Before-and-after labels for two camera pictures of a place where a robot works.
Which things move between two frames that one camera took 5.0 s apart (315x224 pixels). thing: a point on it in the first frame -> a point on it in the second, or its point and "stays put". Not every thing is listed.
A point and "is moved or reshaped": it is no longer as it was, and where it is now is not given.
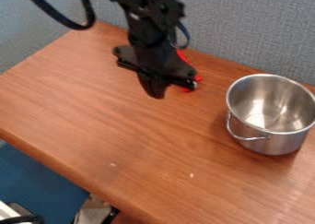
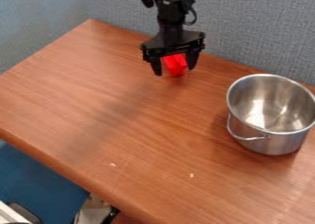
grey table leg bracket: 96,211 stays put
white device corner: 15,214 stays put
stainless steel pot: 271,112 stays put
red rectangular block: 196,76 is moved or reshaped
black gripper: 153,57 -> 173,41
